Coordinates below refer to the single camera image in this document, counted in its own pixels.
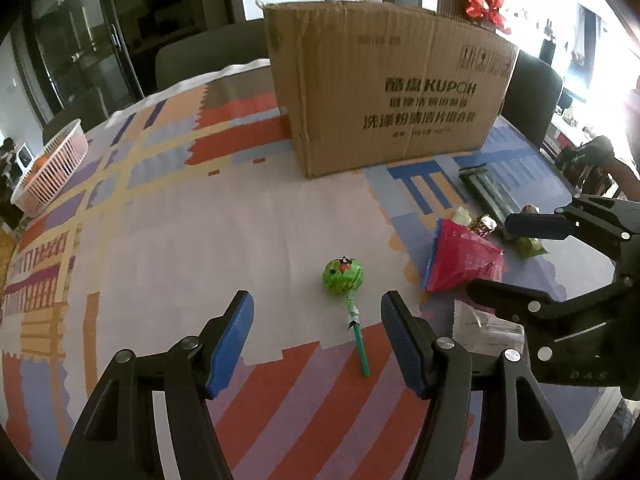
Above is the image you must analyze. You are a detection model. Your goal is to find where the light green candy packet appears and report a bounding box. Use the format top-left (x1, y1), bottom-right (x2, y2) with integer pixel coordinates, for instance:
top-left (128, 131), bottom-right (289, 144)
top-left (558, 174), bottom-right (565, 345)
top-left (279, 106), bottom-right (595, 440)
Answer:
top-left (514, 204), bottom-right (547, 258)

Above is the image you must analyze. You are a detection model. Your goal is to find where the white snack packet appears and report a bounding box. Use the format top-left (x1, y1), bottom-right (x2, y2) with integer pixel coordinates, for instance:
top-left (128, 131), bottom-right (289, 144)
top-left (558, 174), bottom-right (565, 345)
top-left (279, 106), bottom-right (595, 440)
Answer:
top-left (452, 300), bottom-right (525, 356)

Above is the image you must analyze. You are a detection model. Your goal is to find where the gold candy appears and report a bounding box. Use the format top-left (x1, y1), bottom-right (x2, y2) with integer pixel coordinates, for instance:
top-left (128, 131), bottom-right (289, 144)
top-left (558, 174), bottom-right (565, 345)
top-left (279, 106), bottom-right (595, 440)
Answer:
top-left (469, 214), bottom-right (498, 237)

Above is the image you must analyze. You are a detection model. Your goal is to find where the dark green snack packet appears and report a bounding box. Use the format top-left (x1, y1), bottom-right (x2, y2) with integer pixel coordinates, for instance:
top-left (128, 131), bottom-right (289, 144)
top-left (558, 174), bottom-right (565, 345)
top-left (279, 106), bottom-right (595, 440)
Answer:
top-left (458, 164), bottom-right (521, 224)

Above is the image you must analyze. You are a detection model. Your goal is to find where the magenta snack bag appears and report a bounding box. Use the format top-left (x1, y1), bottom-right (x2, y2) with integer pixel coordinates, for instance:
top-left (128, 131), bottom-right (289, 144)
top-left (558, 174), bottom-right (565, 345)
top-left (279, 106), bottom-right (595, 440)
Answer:
top-left (422, 219), bottom-right (504, 292)

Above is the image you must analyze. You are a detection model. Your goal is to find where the pale green small candy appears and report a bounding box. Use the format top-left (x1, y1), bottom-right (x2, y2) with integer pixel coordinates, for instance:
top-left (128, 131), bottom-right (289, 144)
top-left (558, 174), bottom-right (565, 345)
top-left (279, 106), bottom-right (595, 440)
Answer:
top-left (450, 207), bottom-right (473, 228)

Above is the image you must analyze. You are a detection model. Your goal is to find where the green lollipop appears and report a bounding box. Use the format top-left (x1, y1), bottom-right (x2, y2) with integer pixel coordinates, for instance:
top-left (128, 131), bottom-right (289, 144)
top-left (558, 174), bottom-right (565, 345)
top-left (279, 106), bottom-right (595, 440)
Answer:
top-left (321, 257), bottom-right (371, 377)

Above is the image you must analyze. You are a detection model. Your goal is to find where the dark chair right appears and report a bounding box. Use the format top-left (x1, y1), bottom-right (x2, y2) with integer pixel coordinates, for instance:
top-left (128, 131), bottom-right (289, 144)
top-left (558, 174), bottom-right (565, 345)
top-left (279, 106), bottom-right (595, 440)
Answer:
top-left (501, 51), bottom-right (563, 148)

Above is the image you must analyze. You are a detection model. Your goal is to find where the brown cardboard box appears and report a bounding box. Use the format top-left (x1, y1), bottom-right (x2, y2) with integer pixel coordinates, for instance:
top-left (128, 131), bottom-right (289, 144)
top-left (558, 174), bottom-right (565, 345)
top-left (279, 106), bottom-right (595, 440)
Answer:
top-left (262, 1), bottom-right (518, 178)

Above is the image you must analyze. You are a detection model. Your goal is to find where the red bow decoration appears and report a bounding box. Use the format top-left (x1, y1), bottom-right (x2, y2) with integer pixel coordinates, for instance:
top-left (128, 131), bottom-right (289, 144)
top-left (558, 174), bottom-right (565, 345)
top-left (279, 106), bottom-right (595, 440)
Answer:
top-left (465, 0), bottom-right (511, 35)

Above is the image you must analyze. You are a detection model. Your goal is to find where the white basket of oranges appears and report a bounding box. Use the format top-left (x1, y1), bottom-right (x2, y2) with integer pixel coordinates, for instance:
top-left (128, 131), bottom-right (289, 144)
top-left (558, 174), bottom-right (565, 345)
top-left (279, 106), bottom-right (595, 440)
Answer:
top-left (11, 118), bottom-right (89, 218)

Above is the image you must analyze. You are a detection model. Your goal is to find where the dark chair far left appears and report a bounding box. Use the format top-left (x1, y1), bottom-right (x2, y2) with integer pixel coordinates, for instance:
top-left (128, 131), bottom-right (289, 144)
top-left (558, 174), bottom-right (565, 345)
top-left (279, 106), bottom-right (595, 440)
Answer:
top-left (42, 88), bottom-right (113, 144)

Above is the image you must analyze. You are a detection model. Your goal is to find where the dark chair behind box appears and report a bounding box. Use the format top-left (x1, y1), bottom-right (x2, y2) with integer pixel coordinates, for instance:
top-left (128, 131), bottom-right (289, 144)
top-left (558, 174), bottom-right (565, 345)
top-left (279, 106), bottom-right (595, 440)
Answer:
top-left (155, 18), bottom-right (269, 90)

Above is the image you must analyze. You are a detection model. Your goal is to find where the dark glass sliding door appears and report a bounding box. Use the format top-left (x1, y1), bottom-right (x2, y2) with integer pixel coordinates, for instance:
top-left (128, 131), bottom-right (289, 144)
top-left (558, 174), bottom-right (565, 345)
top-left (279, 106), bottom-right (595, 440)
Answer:
top-left (9, 0), bottom-right (245, 126)

